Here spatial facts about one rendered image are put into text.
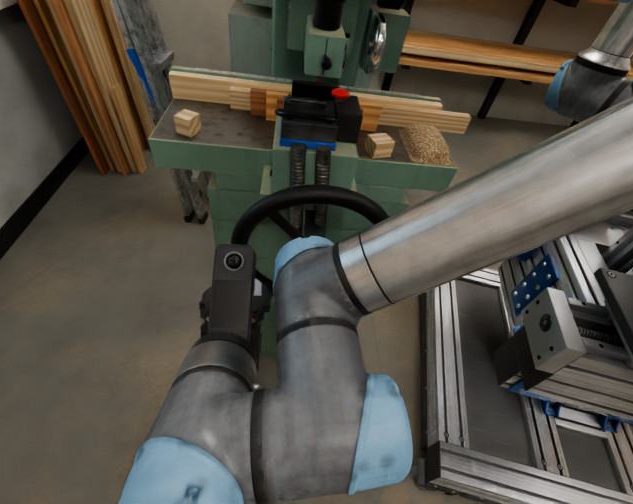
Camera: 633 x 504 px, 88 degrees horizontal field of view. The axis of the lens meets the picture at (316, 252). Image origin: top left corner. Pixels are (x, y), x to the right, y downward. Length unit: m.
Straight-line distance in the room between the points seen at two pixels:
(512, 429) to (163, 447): 1.14
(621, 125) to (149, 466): 0.37
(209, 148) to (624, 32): 0.92
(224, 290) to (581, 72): 0.97
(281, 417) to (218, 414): 0.04
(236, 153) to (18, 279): 1.36
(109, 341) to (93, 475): 0.44
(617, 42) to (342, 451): 1.02
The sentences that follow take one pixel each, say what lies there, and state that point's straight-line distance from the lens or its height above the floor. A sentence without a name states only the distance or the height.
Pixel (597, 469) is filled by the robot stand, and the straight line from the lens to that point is 1.41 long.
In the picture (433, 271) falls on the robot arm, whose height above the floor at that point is 1.04.
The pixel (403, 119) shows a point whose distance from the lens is 0.82.
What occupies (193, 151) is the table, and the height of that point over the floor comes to 0.88.
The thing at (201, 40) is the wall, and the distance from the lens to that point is 3.27.
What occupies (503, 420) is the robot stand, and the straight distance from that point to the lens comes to 1.29.
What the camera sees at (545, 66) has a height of 0.61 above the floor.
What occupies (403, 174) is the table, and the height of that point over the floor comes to 0.87.
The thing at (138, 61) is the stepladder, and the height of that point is 0.76.
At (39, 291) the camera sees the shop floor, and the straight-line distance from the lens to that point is 1.77.
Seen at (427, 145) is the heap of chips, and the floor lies 0.93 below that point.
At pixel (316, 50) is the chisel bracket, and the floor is 1.04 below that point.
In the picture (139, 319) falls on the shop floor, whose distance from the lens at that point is 1.52.
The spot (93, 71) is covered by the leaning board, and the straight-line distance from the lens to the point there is 2.04.
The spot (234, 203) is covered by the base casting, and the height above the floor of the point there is 0.76.
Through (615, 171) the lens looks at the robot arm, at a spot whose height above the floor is 1.14.
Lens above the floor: 1.23
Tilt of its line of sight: 47 degrees down
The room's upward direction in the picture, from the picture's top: 11 degrees clockwise
